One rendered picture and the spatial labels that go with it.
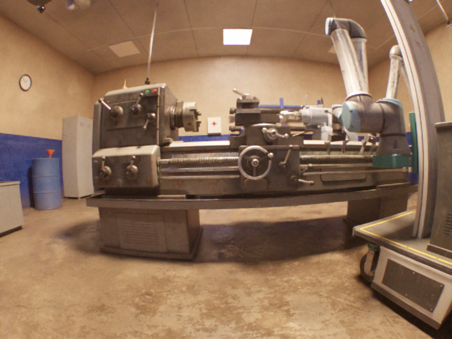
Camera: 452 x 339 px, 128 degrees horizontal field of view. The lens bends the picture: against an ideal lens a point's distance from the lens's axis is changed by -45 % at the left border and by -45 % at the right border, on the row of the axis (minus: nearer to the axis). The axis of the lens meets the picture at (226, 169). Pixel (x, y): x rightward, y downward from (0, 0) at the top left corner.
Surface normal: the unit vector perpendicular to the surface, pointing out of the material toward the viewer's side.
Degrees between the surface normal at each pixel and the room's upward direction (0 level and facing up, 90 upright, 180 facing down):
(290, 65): 90
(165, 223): 90
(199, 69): 90
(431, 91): 90
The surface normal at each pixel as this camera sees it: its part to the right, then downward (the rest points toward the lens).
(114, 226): 0.00, 0.04
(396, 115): -0.26, 0.04
